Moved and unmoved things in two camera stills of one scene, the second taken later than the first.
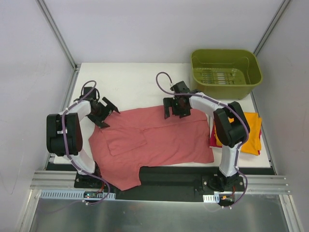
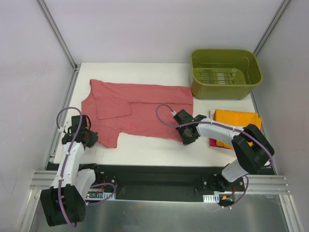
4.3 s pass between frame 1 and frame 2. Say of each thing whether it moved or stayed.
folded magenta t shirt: stayed
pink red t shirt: moved
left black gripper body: moved
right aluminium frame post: stayed
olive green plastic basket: stayed
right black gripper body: moved
